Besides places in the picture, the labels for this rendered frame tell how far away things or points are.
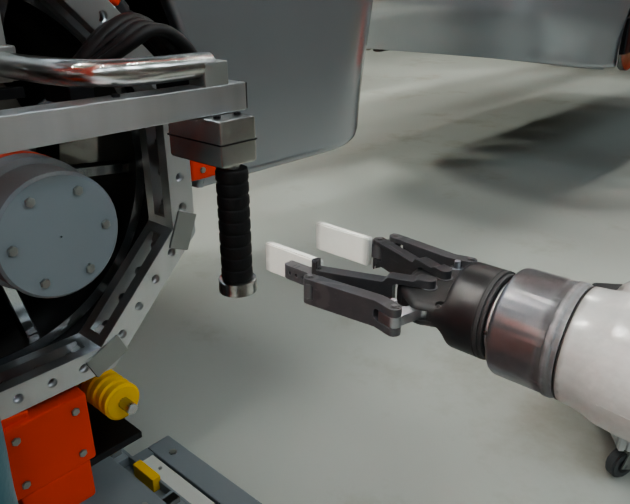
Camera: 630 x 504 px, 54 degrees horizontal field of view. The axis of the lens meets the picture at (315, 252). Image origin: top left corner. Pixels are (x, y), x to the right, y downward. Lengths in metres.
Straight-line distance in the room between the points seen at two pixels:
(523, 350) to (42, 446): 0.65
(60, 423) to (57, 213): 0.36
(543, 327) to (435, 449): 1.22
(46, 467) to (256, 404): 0.94
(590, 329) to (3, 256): 0.50
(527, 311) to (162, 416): 1.42
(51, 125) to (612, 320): 0.46
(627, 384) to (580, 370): 0.03
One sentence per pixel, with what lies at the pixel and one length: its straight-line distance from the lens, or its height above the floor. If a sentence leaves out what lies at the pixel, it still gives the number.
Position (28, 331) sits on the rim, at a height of 0.63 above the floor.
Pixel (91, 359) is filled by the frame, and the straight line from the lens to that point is 0.90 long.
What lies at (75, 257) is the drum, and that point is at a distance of 0.67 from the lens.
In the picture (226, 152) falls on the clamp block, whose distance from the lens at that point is 0.65.
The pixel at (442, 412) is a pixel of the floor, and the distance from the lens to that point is 1.79.
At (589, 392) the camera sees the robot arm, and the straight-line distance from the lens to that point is 0.46.
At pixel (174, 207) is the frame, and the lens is 0.91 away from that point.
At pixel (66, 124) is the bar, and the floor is 0.97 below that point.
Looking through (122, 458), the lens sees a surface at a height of 0.17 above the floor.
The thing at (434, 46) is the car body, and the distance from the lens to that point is 3.07.
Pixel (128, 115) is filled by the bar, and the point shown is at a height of 0.96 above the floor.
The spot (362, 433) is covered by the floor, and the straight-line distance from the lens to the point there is 1.69.
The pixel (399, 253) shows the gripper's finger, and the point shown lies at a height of 0.84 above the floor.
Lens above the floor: 1.07
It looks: 23 degrees down
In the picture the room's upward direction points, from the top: straight up
